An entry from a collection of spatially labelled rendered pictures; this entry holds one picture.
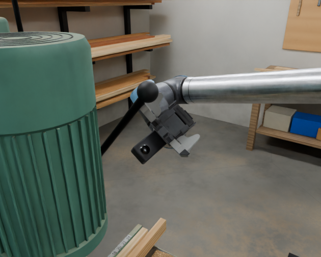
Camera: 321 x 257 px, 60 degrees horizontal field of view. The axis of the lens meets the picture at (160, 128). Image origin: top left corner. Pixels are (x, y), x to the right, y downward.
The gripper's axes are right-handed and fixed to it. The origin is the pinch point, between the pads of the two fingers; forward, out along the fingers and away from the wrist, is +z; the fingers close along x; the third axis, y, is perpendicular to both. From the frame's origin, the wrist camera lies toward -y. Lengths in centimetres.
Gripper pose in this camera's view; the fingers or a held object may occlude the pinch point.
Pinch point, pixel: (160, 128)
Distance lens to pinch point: 55.0
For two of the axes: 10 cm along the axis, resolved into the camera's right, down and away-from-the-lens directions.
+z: -0.5, -0.9, -9.9
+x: 6.6, 7.5, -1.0
